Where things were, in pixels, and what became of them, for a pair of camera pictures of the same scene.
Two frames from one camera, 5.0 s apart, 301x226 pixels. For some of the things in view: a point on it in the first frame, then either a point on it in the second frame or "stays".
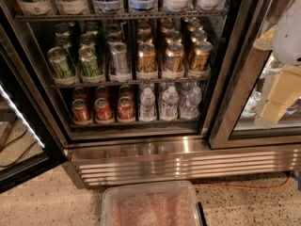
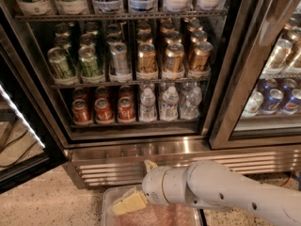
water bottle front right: [190, 100] stays
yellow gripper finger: [265, 41] -> [152, 183]
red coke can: [126, 112] stays
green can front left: [61, 64] stays
